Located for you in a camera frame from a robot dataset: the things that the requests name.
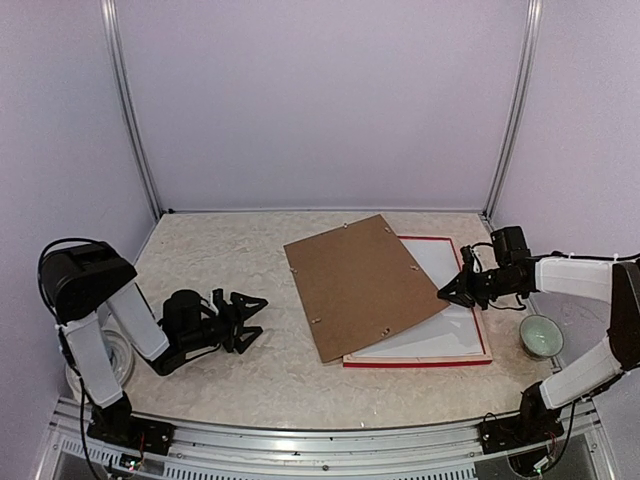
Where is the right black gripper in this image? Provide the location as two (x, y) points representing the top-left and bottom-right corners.
(440, 263), (521, 310)

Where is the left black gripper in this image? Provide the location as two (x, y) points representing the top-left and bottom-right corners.
(180, 292), (268, 354)

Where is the cat photo print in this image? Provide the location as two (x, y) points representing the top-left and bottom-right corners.
(346, 238), (484, 357)

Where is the brown backing board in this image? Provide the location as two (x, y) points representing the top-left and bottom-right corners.
(284, 214), (449, 363)

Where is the red wooden picture frame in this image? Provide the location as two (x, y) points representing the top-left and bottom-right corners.
(342, 234), (493, 370)

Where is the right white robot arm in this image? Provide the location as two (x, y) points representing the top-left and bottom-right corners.
(437, 226), (639, 444)

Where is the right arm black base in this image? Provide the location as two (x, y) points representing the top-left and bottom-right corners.
(477, 415), (564, 455)

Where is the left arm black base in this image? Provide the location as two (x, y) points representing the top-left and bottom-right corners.
(87, 416), (175, 456)

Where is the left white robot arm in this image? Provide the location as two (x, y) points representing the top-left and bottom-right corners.
(37, 237), (268, 445)

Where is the green ceramic bowl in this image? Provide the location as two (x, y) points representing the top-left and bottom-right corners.
(519, 315), (564, 360)

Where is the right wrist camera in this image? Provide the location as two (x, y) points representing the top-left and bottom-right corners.
(460, 245), (483, 273)

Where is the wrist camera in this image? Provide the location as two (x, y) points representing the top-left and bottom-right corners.
(460, 245), (483, 273)
(204, 288), (225, 315)

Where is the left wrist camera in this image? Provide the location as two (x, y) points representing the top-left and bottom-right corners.
(204, 288), (225, 315)

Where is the front aluminium rail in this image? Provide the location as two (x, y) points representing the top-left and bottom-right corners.
(49, 394), (614, 480)

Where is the right aluminium corner post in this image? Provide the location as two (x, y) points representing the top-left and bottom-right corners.
(482, 0), (544, 224)

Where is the aluminium corner post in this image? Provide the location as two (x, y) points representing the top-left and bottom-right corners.
(482, 0), (544, 224)
(100, 0), (163, 222)

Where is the left aluminium corner post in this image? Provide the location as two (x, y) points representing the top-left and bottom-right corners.
(100, 0), (163, 222)

